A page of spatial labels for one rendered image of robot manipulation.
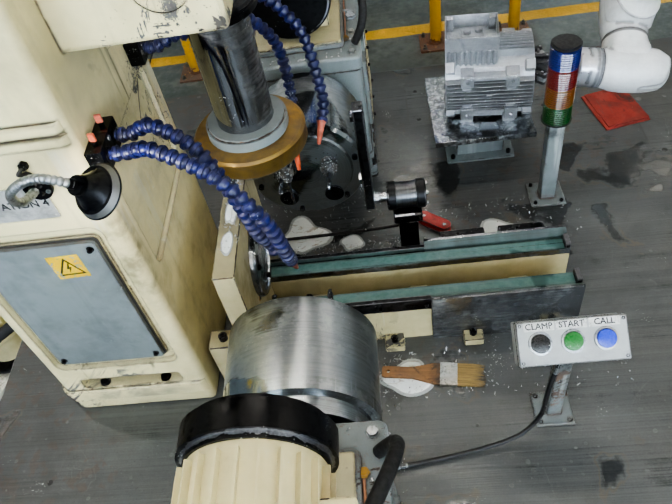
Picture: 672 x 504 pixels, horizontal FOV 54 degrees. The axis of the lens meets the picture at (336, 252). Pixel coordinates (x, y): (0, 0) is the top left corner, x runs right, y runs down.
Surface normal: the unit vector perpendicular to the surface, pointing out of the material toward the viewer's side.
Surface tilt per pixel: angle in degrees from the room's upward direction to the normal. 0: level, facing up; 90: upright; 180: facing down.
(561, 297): 90
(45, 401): 0
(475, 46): 90
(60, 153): 90
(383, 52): 0
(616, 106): 2
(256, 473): 15
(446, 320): 90
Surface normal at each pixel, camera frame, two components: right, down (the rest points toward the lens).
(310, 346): 0.15, -0.65
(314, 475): -0.61, -0.51
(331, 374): 0.41, -0.60
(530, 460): -0.14, -0.65
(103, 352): 0.01, 0.76
